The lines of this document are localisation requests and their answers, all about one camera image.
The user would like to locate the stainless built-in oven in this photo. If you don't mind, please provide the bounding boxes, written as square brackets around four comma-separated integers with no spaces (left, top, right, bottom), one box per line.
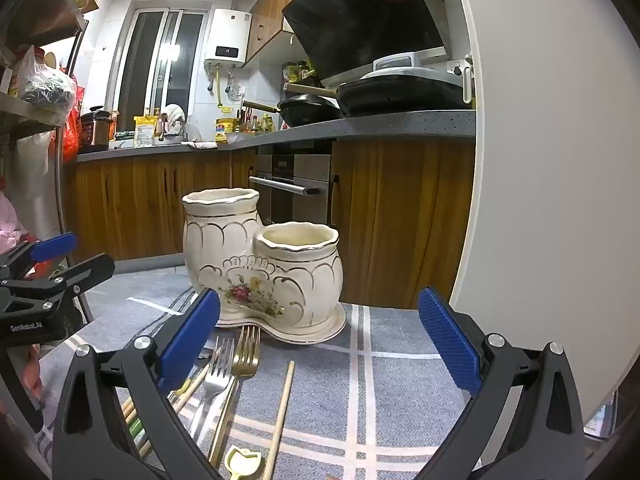
[248,152,333,226]

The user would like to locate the black range hood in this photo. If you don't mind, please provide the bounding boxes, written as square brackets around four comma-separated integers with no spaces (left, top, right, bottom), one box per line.
[281,0,447,81]

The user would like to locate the black wok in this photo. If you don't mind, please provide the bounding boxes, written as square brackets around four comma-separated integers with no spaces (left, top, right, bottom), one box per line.
[242,95,343,128]

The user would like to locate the white plastic bag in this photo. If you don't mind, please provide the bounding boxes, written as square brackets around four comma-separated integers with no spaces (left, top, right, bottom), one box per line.
[15,130,58,241]

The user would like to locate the row of sauce bottles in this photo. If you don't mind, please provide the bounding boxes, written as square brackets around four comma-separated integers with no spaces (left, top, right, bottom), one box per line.
[239,112,276,133]

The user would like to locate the white cloth on faucet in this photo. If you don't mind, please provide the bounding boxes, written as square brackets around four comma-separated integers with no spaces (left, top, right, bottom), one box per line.
[162,104,187,136]

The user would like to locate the sliding glass door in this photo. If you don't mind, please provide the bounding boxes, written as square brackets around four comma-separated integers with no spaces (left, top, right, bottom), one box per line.
[112,7,211,128]

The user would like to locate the metal shelf rack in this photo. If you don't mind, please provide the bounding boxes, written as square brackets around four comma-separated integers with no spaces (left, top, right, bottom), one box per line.
[0,0,101,411]

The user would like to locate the pale yellow ceramic spoon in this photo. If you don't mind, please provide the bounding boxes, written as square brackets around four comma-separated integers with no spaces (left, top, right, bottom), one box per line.
[223,444,263,480]

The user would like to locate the grey kitchen countertop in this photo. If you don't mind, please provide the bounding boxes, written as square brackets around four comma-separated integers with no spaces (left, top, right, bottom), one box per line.
[76,110,477,163]

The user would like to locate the white appliance with handle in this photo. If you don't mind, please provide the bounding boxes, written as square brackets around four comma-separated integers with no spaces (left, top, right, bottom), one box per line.
[372,51,426,72]

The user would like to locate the white water heater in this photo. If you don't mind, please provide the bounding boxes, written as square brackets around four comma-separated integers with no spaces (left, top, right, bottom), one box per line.
[203,8,252,68]

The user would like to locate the frying pan with wooden handle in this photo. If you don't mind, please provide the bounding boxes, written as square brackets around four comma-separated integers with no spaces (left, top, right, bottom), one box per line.
[284,82,341,98]

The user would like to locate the clear bag with dark contents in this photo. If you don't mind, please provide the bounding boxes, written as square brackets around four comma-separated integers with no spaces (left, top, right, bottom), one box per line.
[7,45,77,113]

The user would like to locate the grey checked tablecloth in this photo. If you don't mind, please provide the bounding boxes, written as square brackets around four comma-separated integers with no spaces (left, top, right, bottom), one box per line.
[30,287,481,480]

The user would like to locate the cream floral ceramic utensil holder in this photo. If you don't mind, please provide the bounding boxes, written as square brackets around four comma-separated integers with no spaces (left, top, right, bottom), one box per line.
[181,187,347,345]

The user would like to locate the person's left hand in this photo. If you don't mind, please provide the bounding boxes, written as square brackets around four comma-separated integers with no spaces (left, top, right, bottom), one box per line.
[0,342,46,413]

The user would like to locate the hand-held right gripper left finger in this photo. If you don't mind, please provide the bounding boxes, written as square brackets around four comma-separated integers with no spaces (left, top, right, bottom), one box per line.
[52,287,223,480]

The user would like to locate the dark rice cooker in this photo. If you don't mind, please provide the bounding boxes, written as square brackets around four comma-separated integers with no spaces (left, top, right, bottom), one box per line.
[79,106,111,153]

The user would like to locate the green-banded chopstick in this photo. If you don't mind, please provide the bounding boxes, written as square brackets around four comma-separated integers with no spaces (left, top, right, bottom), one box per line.
[122,395,152,458]

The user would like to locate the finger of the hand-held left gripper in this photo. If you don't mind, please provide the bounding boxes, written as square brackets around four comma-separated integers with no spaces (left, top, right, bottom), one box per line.
[0,253,116,311]
[0,232,79,281]

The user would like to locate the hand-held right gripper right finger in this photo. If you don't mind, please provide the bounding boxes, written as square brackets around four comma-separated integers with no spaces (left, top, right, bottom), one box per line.
[415,287,587,480]

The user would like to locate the gold fork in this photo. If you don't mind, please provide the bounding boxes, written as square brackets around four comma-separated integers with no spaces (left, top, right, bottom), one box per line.
[207,325,262,468]

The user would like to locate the wooden chopstick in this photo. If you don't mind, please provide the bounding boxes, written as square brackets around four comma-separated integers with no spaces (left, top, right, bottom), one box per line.
[169,360,213,413]
[262,360,296,480]

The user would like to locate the black electric griddle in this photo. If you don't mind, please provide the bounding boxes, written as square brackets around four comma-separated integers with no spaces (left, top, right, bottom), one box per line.
[336,66,473,117]

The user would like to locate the pink plastic bag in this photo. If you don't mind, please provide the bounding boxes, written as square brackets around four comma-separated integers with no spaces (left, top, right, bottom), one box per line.
[0,190,31,256]

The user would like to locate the yellow food packet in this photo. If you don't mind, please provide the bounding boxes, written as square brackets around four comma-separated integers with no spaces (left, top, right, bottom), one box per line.
[215,117,241,144]

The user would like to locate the wooden lower cabinets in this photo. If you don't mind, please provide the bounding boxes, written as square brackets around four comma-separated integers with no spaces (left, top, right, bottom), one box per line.
[65,137,476,311]

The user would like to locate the red plastic bag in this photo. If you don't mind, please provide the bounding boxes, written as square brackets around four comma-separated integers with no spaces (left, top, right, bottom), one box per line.
[62,85,85,161]

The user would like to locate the silver fork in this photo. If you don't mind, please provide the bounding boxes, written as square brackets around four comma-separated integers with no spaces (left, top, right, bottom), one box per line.
[187,336,236,448]

